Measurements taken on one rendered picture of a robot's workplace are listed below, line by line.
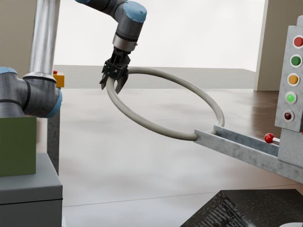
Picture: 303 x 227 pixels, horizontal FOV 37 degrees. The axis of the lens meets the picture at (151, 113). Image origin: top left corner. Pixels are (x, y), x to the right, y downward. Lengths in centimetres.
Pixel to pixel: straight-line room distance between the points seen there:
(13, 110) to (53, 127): 119
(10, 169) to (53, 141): 120
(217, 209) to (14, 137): 85
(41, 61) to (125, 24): 55
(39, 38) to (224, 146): 100
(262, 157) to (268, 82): 833
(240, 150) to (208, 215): 44
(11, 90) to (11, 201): 45
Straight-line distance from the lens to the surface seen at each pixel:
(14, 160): 187
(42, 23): 211
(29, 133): 184
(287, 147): 133
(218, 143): 153
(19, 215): 182
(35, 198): 180
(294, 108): 129
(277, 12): 965
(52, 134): 303
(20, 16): 776
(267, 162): 144
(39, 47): 208
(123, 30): 166
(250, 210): 175
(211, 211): 183
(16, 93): 193
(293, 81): 127
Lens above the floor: 155
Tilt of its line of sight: 13 degrees down
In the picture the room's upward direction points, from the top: 4 degrees clockwise
